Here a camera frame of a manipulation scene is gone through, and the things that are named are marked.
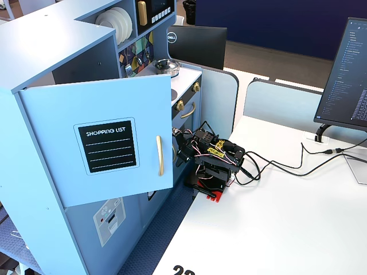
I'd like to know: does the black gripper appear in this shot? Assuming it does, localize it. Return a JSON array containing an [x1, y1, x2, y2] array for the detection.
[[175, 134, 202, 168]]

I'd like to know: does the black red robot base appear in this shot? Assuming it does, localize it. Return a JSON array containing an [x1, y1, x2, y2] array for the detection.
[[183, 171, 230, 203]]

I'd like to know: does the blue oven door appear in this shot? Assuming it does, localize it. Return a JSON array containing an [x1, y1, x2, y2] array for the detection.
[[171, 94, 199, 138]]

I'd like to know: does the black table clamp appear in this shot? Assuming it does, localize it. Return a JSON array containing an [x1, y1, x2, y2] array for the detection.
[[191, 183, 218, 199]]

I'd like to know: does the desk divider panel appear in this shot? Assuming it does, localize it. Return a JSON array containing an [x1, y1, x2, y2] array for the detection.
[[243, 77, 325, 132], [177, 61, 240, 135]]

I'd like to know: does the steel toy pot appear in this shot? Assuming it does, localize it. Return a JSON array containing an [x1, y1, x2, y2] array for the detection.
[[151, 61, 181, 78]]

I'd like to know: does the steel toy pot lid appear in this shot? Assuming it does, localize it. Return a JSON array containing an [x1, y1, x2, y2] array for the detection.
[[153, 58, 179, 71]]

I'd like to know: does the steel slotted toy spatula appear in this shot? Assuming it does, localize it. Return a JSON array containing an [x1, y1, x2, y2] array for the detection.
[[124, 47, 135, 77]]

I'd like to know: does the black Dell monitor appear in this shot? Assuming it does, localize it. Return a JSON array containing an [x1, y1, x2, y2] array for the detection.
[[167, 25, 228, 71]]

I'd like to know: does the lower door with dispenser print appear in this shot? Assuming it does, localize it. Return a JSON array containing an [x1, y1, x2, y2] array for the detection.
[[64, 191, 143, 274]]

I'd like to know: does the open fridge door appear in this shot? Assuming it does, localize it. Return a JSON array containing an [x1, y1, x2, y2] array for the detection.
[[17, 73, 175, 209]]

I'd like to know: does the black monitor stand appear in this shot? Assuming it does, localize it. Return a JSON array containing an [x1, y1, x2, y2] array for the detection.
[[314, 123, 335, 143]]

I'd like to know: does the white toy plate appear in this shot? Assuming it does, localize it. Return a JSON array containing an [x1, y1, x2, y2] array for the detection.
[[95, 10, 124, 44], [113, 6, 133, 38], [106, 7, 129, 41]]

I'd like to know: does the black waste bin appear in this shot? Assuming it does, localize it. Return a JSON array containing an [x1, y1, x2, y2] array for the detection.
[[182, 0, 197, 26]]

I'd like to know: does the black toy microwave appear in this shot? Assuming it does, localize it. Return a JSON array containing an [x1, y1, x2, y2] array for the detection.
[[134, 0, 176, 37]]

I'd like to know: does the blue toy kitchen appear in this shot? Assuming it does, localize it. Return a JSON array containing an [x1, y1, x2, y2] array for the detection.
[[0, 0, 203, 275]]

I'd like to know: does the gray flat stand plate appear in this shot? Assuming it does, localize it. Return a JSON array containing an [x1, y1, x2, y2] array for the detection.
[[342, 153, 367, 186]]

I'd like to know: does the monitor showing code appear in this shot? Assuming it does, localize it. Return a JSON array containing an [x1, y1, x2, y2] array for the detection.
[[314, 17, 367, 129]]

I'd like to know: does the gold cabinet door handle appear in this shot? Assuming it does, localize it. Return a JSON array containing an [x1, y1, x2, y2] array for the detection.
[[155, 135, 165, 177]]

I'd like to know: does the red white black servo cable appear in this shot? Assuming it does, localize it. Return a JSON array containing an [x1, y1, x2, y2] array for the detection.
[[183, 129, 201, 144]]

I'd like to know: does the gold oven door handle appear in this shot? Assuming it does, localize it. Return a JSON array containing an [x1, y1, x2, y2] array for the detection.
[[179, 102, 197, 120]]

